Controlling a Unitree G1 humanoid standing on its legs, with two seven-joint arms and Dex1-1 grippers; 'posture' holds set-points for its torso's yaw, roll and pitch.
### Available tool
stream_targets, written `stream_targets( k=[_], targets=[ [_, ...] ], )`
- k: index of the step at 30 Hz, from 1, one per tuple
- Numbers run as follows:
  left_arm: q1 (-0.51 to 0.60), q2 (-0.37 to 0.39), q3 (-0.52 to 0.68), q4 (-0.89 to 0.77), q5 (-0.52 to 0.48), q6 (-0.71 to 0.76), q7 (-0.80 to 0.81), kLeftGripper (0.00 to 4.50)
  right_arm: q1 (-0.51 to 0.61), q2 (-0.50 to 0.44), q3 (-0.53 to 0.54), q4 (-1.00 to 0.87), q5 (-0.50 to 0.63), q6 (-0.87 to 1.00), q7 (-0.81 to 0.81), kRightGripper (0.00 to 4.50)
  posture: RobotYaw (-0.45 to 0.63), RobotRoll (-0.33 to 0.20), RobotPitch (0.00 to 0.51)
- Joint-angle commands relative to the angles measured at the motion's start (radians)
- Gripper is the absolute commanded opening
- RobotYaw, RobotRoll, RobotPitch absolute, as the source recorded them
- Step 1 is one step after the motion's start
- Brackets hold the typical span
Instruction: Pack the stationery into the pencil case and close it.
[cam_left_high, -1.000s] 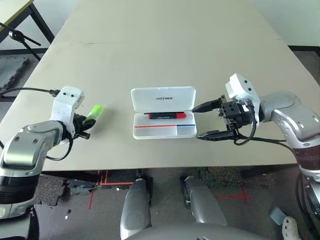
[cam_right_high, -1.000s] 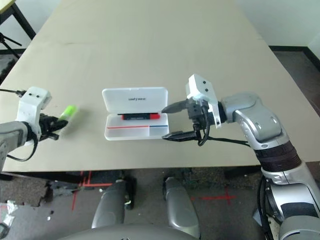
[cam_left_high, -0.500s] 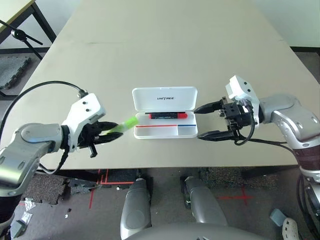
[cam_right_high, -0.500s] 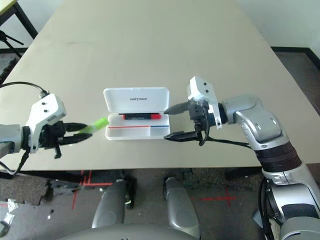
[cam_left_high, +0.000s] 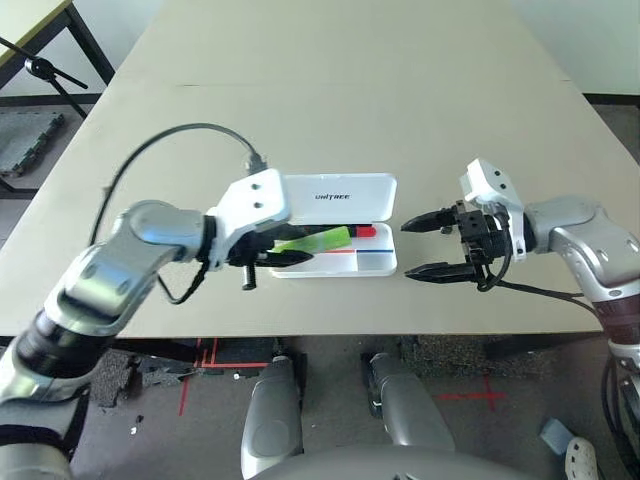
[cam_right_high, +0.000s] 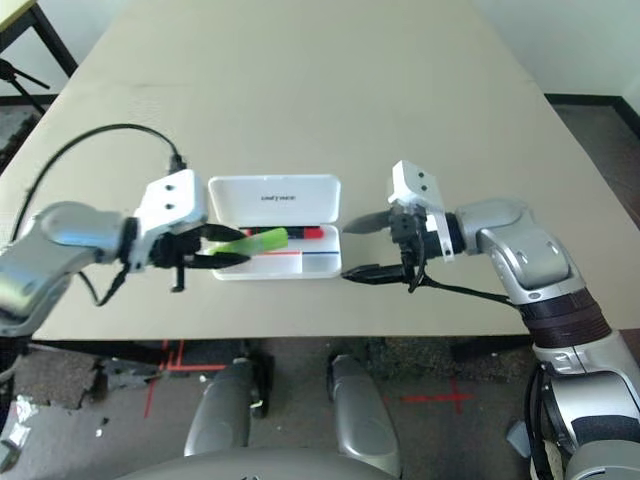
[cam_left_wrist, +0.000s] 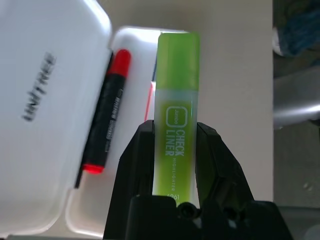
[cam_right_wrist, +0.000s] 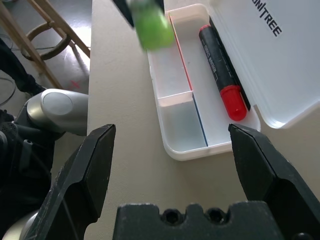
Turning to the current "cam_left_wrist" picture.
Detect grey robot right leg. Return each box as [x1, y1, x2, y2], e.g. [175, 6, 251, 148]
[273, 69, 320, 129]

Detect black marker with red cap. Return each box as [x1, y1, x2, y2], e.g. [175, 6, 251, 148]
[81, 49, 133, 175]

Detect green highlighter pen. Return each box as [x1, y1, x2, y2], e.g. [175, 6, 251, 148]
[151, 31, 201, 208]

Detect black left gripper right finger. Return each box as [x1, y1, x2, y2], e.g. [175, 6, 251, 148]
[196, 121, 255, 208]

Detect white plastic pencil case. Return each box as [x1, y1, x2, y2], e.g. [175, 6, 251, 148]
[0, 0, 192, 237]

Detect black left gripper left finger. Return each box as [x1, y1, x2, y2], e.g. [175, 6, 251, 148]
[103, 119, 156, 240]

